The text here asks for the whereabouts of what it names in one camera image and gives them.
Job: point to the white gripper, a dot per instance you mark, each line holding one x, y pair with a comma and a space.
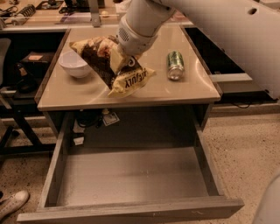
135, 39

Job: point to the brown sea salt chip bag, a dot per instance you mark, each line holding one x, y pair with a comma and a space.
96, 52

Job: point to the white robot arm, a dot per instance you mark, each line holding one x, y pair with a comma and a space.
249, 32

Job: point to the grey counter cabinet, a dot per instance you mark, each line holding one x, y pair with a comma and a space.
63, 92

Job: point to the grey open top drawer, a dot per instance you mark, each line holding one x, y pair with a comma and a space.
152, 167

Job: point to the white ceramic bowl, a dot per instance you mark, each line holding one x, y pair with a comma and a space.
74, 65

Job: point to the white tissue box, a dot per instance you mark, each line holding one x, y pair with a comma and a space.
122, 7

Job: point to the green soda can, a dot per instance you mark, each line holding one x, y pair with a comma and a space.
175, 65

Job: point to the white power adapter tag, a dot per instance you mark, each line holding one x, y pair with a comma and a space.
110, 118

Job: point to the black box with label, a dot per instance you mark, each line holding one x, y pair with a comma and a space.
38, 57

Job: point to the white sneaker shoe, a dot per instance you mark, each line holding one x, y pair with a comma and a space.
13, 203

